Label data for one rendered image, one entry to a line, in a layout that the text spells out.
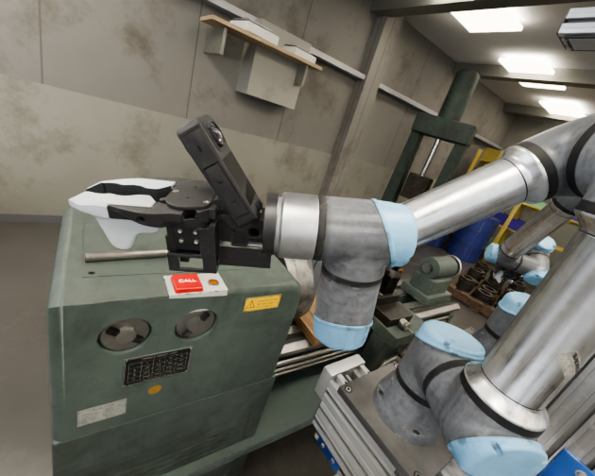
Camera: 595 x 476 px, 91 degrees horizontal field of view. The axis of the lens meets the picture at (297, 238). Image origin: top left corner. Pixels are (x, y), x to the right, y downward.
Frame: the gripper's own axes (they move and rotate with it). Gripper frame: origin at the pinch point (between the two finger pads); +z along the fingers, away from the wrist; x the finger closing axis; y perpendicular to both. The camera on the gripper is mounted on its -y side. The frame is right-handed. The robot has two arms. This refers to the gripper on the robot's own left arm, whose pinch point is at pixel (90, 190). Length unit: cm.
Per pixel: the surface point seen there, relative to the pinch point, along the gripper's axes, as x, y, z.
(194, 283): 23.0, 32.4, -1.7
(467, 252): 458, 283, -406
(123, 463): 8, 86, 17
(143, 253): 30.2, 30.2, 12.6
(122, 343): 12.7, 41.6, 11.3
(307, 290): 50, 56, -32
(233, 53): 348, -13, 46
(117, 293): 15.9, 30.1, 11.5
